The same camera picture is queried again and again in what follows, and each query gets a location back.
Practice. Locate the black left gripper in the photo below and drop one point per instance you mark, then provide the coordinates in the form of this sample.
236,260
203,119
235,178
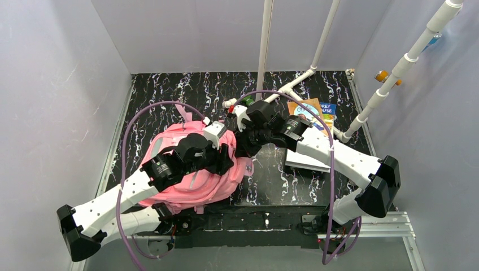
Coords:
223,160

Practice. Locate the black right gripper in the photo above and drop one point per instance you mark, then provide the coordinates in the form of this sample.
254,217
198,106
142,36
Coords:
246,139

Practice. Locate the pink student backpack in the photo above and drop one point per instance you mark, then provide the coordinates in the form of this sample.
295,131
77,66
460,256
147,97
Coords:
196,189

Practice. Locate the large grey white book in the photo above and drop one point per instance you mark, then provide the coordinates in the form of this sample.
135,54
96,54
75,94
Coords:
296,160

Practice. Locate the orange Othello book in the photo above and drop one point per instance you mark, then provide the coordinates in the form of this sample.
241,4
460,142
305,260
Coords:
311,104

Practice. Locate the blue storey house book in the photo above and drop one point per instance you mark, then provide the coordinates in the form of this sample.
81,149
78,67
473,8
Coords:
328,111

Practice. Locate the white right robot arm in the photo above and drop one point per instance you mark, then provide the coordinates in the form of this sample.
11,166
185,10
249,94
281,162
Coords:
377,180

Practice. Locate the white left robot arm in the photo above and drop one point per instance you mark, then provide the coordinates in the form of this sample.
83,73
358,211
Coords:
179,171

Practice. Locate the green white pipe fitting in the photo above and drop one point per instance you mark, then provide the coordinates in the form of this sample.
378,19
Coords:
246,101

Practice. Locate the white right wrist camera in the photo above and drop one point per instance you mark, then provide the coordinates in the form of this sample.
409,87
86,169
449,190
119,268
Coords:
242,119

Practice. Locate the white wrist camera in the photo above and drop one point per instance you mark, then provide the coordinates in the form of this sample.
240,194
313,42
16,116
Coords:
213,131
242,119

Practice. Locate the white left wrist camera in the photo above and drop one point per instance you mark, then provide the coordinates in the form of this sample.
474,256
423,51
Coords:
213,131

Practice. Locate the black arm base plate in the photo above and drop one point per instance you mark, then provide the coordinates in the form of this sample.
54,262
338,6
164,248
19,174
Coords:
262,226

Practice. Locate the orange yellow wall knob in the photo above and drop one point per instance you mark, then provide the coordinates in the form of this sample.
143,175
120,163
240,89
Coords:
383,75

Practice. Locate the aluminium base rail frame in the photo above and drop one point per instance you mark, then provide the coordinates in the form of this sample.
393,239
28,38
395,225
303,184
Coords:
392,224

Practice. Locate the white PVC pipe frame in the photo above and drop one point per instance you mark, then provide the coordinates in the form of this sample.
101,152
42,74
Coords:
446,12

